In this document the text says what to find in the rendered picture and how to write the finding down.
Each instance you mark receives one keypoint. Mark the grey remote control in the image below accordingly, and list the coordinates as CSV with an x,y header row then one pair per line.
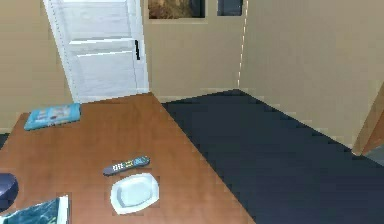
x,y
126,165

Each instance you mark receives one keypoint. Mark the brown wooden door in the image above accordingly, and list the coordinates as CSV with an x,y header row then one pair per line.
x,y
371,126

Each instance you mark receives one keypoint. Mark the dark blue framed picture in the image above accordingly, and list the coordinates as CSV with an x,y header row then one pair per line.
x,y
230,7

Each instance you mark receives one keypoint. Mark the white square plate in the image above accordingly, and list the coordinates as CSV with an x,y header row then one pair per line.
x,y
134,193

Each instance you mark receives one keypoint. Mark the white room door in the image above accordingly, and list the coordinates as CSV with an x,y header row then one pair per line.
x,y
100,63

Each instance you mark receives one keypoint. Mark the dark teal book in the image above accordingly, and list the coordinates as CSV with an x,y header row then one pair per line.
x,y
36,211

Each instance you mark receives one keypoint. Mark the dark blue bowl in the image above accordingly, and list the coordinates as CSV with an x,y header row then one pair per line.
x,y
6,191

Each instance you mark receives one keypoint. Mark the light blue book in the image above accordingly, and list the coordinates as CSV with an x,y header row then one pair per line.
x,y
52,116

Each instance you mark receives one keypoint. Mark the brown wooden table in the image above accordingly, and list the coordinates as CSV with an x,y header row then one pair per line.
x,y
133,133

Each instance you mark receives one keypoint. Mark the brown framed picture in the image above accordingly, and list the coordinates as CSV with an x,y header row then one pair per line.
x,y
175,8

